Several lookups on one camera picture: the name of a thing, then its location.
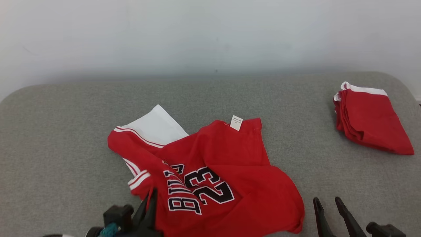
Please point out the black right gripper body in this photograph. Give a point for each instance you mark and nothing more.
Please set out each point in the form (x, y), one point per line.
(386, 231)

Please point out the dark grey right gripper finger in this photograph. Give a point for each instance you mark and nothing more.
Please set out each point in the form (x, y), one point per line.
(352, 227)
(321, 223)

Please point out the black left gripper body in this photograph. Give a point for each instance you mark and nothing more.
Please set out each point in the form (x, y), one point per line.
(118, 219)

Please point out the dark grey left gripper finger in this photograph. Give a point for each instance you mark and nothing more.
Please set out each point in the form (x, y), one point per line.
(141, 212)
(150, 214)

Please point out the red basketball jersey number 23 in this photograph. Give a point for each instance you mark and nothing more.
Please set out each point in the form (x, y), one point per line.
(236, 158)

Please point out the red shorts with white trim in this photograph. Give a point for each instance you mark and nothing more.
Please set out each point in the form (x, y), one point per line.
(368, 118)

